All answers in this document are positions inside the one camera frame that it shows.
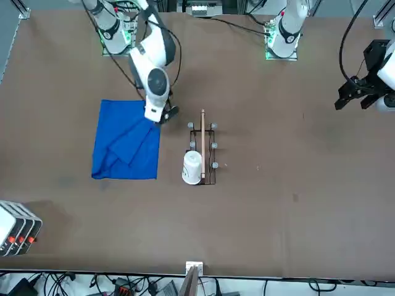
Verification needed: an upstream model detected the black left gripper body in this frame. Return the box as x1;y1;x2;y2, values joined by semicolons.
353;39;393;93

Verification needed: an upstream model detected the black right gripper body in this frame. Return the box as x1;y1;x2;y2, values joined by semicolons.
159;105;180;125

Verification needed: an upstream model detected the blue microfibre towel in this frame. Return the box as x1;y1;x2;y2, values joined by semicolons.
91;99;162;181

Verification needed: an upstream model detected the white paper cup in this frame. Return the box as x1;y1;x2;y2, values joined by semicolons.
181;150;204;186

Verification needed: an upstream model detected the white power strip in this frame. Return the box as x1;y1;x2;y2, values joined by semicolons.
186;0;208;17

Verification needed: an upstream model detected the red and black device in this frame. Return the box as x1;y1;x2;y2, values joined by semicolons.
114;277;136;295

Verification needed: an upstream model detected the black power adapter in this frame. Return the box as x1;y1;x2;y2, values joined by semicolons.
6;277;40;296

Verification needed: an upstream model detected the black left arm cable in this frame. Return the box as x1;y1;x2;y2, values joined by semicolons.
339;0;370;84

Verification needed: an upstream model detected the aluminium frame profile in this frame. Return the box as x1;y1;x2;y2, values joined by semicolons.
372;0;395;29
12;0;31;20

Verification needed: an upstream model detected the black wire cup rack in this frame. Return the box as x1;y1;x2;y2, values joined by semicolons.
186;108;218;186

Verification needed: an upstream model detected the black cable across table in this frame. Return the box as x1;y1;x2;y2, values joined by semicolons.
211;15;270;35

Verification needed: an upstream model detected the white edge bracket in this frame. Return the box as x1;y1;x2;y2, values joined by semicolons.
185;261;204;275

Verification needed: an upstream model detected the aluminium camera post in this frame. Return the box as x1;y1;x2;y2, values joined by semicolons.
178;265;200;296

